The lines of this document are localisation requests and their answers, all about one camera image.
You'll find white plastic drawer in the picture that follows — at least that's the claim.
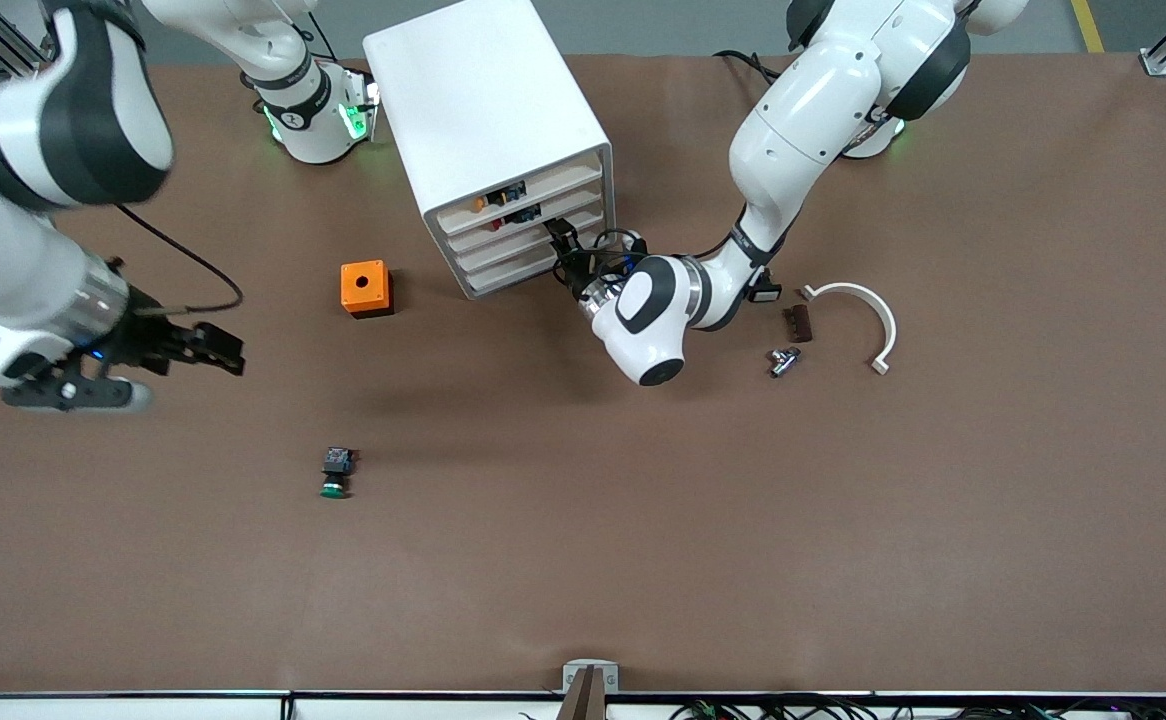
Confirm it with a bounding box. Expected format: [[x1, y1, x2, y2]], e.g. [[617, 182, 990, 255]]
[[446, 190, 608, 256], [461, 235, 614, 298], [453, 212, 610, 276], [436, 163, 606, 236]]

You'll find green push button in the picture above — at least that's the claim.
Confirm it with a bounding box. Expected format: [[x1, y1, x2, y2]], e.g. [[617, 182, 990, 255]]
[[321, 447, 357, 499]]

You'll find white drawer cabinet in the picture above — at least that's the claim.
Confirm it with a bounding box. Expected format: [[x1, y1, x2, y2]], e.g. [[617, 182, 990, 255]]
[[363, 0, 616, 301]]

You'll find brown table cover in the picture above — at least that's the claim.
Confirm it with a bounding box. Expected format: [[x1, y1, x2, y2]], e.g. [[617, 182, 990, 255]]
[[0, 52, 1166, 696]]

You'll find white semicircular pipe clamp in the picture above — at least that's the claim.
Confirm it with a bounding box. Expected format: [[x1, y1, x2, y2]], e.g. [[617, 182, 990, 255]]
[[801, 282, 897, 376]]

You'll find yellow floor tape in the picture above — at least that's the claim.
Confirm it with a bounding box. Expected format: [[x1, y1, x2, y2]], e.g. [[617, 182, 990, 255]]
[[1071, 0, 1106, 53]]

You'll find orange button enclosure box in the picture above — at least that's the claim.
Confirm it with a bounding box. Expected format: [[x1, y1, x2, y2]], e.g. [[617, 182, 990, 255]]
[[340, 260, 394, 319]]

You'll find black base cable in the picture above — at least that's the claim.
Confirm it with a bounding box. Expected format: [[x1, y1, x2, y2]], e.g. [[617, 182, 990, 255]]
[[713, 50, 806, 101], [283, 8, 340, 63]]

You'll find white table edge rail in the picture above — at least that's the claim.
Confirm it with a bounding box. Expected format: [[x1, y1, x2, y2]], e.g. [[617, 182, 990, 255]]
[[0, 690, 1166, 720]]

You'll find grey metal bracket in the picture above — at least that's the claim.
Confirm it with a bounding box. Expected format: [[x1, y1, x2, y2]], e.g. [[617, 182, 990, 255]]
[[561, 660, 620, 696]]

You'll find brown post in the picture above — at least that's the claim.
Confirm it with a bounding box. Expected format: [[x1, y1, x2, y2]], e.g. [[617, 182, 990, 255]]
[[558, 666, 609, 720]]

